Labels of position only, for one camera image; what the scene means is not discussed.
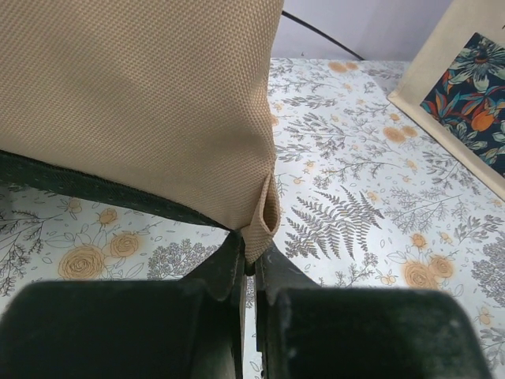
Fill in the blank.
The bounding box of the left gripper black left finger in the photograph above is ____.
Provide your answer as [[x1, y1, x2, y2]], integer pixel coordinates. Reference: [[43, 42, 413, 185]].
[[1, 232, 245, 378]]

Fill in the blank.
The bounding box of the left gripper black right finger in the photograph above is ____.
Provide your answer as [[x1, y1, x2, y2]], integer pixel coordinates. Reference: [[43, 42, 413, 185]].
[[255, 246, 492, 379]]

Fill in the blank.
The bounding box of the beige fabric pet tent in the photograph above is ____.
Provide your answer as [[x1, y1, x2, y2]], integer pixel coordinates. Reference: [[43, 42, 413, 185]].
[[1, 1, 283, 263]]

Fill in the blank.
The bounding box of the floral patterned table mat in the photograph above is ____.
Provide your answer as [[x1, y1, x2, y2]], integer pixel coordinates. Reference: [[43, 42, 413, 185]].
[[1, 58, 504, 378]]

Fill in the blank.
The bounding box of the cream floral tote bag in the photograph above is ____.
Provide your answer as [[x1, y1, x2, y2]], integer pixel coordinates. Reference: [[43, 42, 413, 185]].
[[388, 1, 504, 197]]

